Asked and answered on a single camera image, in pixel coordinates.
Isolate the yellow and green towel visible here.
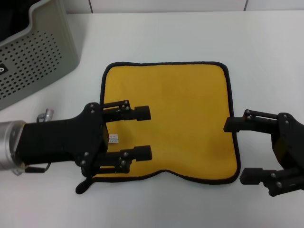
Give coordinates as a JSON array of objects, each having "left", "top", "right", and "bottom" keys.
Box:
[{"left": 75, "top": 61, "right": 242, "bottom": 195}]

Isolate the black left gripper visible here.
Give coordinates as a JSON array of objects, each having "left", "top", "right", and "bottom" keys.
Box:
[{"left": 18, "top": 102, "right": 110, "bottom": 178}]

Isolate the grey perforated storage box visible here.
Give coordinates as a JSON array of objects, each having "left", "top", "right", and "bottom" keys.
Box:
[{"left": 0, "top": 0, "right": 80, "bottom": 111}]

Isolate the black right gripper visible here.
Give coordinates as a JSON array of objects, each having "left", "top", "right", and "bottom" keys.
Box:
[{"left": 223, "top": 109, "right": 304, "bottom": 197}]

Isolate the silver angled connector plug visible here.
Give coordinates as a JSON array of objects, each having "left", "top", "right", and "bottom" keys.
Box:
[{"left": 37, "top": 108, "right": 56, "bottom": 123}]

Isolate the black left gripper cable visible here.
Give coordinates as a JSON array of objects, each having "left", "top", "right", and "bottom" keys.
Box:
[{"left": 14, "top": 162, "right": 52, "bottom": 176}]

